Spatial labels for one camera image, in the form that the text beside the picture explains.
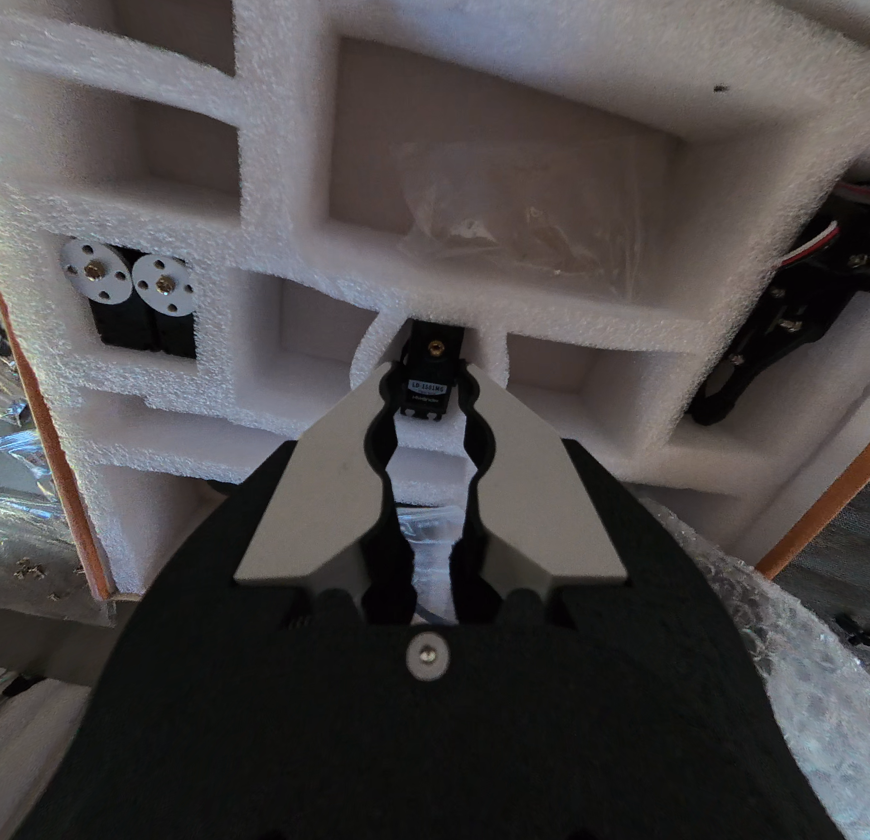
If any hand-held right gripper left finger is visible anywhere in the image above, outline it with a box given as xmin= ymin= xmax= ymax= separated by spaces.
xmin=233 ymin=360 xmax=419 ymax=625

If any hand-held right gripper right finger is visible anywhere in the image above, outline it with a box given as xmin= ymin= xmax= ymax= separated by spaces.
xmin=450 ymin=360 xmax=629 ymax=625

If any black servo motor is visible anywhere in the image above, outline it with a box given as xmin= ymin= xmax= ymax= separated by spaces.
xmin=393 ymin=318 xmax=471 ymax=421

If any orange and white cardboard box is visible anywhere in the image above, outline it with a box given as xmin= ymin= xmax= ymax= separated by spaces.
xmin=0 ymin=295 xmax=870 ymax=604

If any white foam insert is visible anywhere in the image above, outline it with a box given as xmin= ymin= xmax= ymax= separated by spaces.
xmin=0 ymin=0 xmax=870 ymax=599

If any black servo with silver horn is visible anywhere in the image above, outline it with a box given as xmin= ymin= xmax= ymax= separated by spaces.
xmin=59 ymin=237 xmax=135 ymax=349
xmin=130 ymin=253 xmax=200 ymax=360

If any black metal robot claw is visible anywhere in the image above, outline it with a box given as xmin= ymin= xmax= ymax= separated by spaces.
xmin=688 ymin=190 xmax=870 ymax=427

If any crumpled clear plastic bag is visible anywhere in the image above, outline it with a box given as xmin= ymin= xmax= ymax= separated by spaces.
xmin=396 ymin=135 xmax=648 ymax=305

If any large clear plastic bag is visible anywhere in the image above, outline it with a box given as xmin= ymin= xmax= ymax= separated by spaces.
xmin=0 ymin=354 xmax=103 ymax=610

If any bubble wrap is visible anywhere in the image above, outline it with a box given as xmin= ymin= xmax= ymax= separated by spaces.
xmin=649 ymin=500 xmax=870 ymax=840

